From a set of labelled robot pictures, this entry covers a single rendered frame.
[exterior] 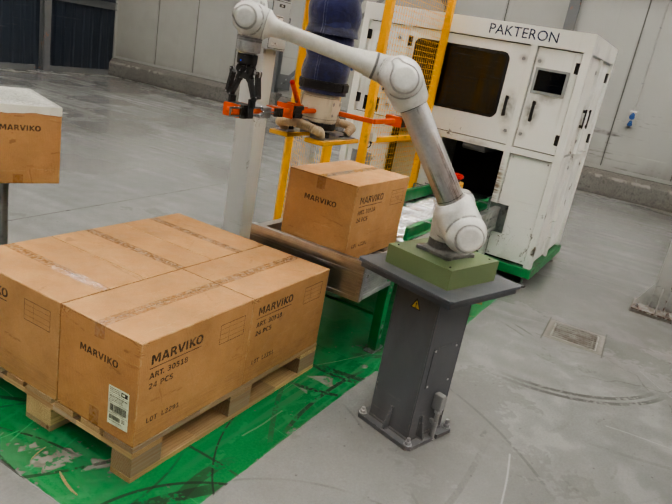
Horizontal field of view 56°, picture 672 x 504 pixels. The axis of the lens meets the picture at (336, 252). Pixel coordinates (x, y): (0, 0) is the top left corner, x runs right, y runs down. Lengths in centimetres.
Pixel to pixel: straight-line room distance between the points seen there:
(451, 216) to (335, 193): 91
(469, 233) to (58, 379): 158
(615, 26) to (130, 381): 1041
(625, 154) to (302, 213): 891
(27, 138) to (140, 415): 176
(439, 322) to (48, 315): 148
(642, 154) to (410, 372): 926
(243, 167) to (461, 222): 223
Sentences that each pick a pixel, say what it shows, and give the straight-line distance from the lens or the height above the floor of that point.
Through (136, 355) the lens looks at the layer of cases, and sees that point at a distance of 218.
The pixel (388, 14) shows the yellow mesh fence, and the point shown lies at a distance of 431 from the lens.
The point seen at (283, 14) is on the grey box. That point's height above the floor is 169.
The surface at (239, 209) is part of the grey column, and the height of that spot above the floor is 41.
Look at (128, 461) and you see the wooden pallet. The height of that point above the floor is 9.
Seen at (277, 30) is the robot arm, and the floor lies 157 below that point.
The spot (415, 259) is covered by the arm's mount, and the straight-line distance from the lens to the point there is 253.
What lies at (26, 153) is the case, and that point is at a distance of 358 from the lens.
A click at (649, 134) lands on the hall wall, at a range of 1159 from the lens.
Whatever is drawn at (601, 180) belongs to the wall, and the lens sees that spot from 1152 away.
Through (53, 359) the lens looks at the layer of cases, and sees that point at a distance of 253.
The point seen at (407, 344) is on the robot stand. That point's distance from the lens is 270.
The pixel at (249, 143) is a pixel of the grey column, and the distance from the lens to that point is 420.
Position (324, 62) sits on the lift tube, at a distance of 284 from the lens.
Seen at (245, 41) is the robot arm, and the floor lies 152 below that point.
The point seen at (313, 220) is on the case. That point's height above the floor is 71.
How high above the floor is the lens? 155
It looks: 18 degrees down
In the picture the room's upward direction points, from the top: 11 degrees clockwise
